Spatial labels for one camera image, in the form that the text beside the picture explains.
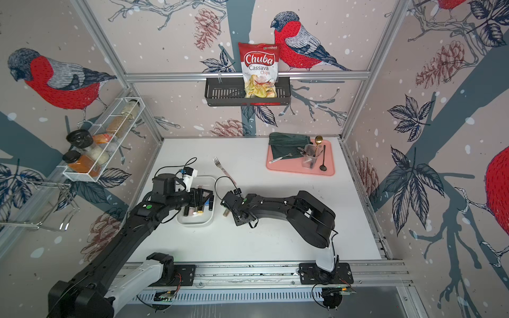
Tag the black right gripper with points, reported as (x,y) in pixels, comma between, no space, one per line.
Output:
(237,223)

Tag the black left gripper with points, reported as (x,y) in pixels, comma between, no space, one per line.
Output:
(200,201)

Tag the white rectangular storage box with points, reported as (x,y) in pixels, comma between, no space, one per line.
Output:
(206,218)

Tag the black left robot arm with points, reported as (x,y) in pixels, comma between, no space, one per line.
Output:
(93,292)

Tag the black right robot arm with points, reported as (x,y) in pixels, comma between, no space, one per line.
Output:
(311,219)

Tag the dark green cloth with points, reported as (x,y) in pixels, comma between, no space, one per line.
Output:
(287,145)

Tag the clear ribbed glass cup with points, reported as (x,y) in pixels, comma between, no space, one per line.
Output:
(310,153)

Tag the black spoon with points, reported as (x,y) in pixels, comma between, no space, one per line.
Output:
(323,166)

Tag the pink silicone mat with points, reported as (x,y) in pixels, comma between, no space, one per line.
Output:
(295,165)

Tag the gold spoon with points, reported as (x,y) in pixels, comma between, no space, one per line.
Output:
(318,145)

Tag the tan spice jar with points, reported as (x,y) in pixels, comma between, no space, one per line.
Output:
(118,127)

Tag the pale spice jar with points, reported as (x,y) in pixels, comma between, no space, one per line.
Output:
(131,110)

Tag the black lid orange spice jar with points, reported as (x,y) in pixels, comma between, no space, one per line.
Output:
(81,163)

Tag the black lid white spice jar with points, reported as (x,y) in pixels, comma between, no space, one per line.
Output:
(83,140)

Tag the red cassava chips bag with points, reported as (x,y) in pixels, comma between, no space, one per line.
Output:
(259,65)

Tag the pink handled fork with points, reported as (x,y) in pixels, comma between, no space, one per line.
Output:
(226,173)

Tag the white handled fork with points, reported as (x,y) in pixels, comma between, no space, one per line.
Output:
(280,158)

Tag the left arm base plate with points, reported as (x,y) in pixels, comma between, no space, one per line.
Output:
(176,275)

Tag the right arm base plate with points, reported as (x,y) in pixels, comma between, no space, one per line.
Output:
(311,274)

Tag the black wall basket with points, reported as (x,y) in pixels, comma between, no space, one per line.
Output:
(230,92)

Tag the wire hook rack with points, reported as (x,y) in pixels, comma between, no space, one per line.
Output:
(37,205)

